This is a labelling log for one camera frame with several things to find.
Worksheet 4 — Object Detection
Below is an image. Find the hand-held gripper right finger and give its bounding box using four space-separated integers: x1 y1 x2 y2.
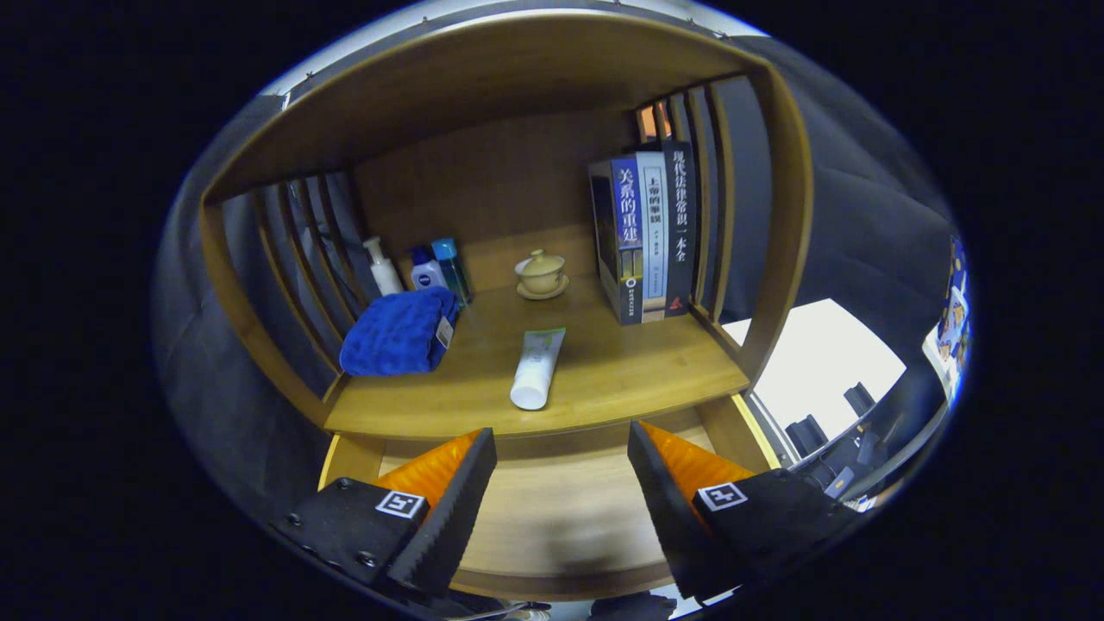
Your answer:
627 420 863 602

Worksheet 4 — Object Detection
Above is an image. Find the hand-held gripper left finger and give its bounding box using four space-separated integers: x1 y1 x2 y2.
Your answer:
269 428 498 598

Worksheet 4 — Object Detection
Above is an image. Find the wooden drawer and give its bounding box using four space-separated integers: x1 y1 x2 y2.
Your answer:
317 392 781 602

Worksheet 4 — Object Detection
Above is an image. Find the white green tube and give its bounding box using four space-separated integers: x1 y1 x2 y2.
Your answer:
510 328 568 411

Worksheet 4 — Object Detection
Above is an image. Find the wooden countertop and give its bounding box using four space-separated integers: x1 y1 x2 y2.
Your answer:
323 274 751 441

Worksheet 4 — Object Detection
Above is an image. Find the wooden cabinet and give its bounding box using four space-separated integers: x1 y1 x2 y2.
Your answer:
198 10 816 602

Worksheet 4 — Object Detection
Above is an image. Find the dark floor equipment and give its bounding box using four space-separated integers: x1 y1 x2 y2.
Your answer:
811 414 915 510

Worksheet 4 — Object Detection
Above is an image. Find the blue folded towel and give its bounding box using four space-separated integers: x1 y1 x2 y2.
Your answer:
339 286 461 377

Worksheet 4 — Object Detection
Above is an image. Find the white bottle with blue cap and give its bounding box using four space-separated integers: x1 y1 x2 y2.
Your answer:
409 247 449 292

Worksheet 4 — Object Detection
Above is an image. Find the white pump bottle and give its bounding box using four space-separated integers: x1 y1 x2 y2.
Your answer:
362 236 405 298

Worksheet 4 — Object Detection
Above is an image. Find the teal bottle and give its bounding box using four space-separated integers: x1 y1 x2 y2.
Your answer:
430 238 473 307

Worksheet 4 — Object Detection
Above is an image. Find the lidded ceramic teacup with saucer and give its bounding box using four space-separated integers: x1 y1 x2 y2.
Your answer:
515 249 570 301

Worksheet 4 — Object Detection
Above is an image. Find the pale-spine book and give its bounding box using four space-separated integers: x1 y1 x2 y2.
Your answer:
637 151 670 323

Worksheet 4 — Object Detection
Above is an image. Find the blue-spine book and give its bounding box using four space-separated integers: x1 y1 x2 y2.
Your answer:
589 155 646 326

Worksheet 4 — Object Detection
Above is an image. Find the black-spine book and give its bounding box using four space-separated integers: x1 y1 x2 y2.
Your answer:
661 141 698 317

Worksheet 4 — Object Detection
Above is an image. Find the patterned paper cup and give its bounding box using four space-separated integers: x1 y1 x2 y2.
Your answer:
936 289 969 367

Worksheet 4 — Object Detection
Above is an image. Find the black backdrop cloth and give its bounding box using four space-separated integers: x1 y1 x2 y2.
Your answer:
154 34 958 518

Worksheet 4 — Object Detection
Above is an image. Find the blue dotted gift bag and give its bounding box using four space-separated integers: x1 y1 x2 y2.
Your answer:
944 235 974 346

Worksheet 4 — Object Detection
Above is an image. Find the white box with black handles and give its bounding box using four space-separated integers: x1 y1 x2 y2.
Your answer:
723 298 908 458

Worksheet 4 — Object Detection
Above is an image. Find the white wall shelf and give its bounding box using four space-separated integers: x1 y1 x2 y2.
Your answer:
921 332 958 402

